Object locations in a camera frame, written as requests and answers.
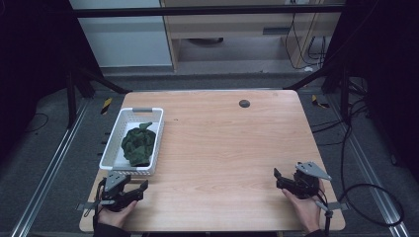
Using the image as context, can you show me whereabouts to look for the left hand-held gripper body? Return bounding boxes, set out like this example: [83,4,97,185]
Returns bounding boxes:
[98,171,132,212]

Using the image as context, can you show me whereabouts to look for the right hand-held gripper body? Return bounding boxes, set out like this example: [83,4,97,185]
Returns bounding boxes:
[285,160,333,200]

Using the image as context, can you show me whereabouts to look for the person's left hand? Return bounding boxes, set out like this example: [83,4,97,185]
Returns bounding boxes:
[97,199,138,229]

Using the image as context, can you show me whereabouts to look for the person's right hand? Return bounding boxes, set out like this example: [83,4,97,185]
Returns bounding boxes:
[281,180,326,234]

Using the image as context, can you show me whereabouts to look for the white plastic basket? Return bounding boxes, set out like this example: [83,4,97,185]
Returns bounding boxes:
[99,107,165,177]

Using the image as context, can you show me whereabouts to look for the dark green cloth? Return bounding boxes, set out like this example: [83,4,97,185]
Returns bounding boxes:
[120,121,157,168]

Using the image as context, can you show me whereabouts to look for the yellow black tape strip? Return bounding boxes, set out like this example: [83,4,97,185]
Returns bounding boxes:
[100,97,114,117]
[310,94,331,110]

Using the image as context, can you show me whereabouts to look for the black metal stand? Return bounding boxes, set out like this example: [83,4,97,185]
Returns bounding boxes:
[284,64,368,123]
[64,66,133,130]

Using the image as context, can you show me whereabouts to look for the black curtain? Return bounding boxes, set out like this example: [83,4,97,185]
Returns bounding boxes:
[323,0,419,182]
[0,0,104,162]

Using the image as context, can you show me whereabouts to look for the white cabinet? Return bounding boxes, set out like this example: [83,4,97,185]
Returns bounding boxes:
[68,0,174,69]

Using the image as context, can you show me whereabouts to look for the light wooden desk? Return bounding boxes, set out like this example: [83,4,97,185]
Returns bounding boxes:
[159,0,346,72]

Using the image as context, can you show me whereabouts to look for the black horizontal bar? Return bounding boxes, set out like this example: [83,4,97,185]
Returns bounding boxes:
[72,4,346,19]

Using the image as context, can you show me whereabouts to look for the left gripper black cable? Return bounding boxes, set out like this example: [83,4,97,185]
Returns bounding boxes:
[93,178,107,228]

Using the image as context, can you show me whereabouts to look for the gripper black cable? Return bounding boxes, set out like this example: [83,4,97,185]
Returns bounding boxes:
[93,178,107,228]
[315,193,333,237]

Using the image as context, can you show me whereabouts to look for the grey metal bracket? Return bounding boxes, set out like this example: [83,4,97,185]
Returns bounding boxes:
[315,200,350,212]
[75,200,101,212]

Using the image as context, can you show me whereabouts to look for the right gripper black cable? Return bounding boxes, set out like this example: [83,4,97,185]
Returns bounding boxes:
[315,193,333,237]

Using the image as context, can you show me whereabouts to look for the long black floor cable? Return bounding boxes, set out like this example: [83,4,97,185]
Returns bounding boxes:
[310,97,406,229]

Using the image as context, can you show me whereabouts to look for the aluminium floor rail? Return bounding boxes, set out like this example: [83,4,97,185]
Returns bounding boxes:
[328,94,412,237]
[9,98,91,237]

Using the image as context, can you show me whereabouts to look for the thin black floor cable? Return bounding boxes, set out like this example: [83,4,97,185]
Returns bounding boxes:
[23,112,50,134]

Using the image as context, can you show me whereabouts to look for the hanging black cables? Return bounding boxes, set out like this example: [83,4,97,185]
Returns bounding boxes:
[284,12,328,71]

